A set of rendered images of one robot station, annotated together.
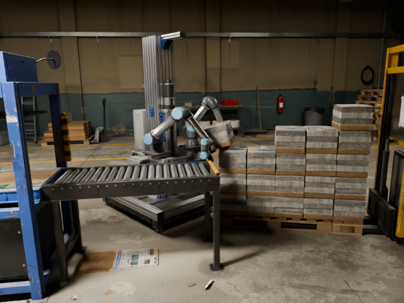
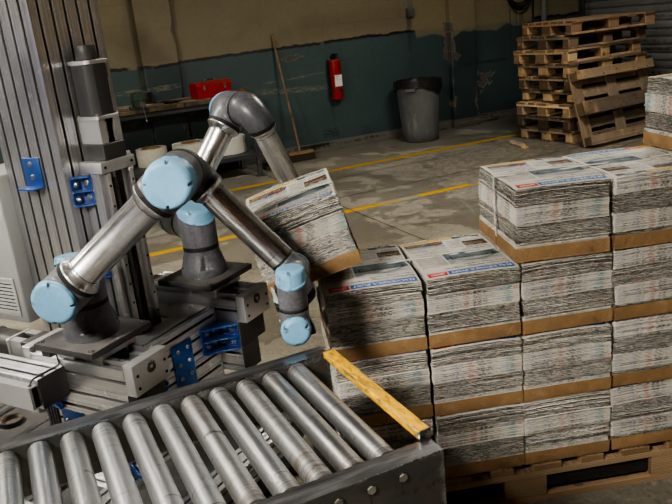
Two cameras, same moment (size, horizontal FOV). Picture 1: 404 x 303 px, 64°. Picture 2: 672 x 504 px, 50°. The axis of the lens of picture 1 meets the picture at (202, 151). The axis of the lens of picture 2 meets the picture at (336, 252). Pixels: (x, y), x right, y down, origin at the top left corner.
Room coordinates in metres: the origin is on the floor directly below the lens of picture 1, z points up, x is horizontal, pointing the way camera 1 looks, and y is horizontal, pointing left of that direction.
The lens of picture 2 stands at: (1.37, 0.34, 1.57)
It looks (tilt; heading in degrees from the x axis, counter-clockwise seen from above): 18 degrees down; 344
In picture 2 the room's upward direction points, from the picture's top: 6 degrees counter-clockwise
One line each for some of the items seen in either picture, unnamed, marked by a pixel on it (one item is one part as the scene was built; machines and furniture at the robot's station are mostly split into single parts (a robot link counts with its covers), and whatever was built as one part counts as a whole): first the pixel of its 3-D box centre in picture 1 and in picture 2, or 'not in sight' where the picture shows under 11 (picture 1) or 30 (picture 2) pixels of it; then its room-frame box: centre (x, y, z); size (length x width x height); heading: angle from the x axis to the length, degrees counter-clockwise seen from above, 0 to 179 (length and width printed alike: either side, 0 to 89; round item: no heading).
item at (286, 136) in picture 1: (289, 138); (539, 206); (3.31, -0.91, 0.95); 0.38 x 0.29 x 0.23; 168
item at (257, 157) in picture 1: (274, 186); (502, 364); (3.33, -0.78, 0.42); 1.17 x 0.39 x 0.83; 79
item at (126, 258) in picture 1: (137, 257); not in sight; (2.63, 0.60, 0.01); 0.37 x 0.28 x 0.01; 97
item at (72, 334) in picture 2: (157, 146); (89, 315); (3.36, 0.47, 0.87); 0.15 x 0.15 x 0.10
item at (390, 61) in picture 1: (384, 132); not in sight; (3.44, -1.98, 0.97); 0.09 x 0.09 x 1.75; 79
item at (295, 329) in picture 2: (204, 154); (295, 324); (3.04, -0.03, 0.85); 0.11 x 0.08 x 0.09; 167
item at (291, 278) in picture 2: (205, 144); (292, 285); (3.06, -0.03, 0.94); 0.11 x 0.08 x 0.11; 161
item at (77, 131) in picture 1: (68, 132); not in sight; (8.66, 3.61, 0.28); 1.20 x 0.83 x 0.57; 97
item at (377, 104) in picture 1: (386, 113); (582, 76); (8.66, -4.98, 0.65); 1.33 x 0.94 x 1.30; 101
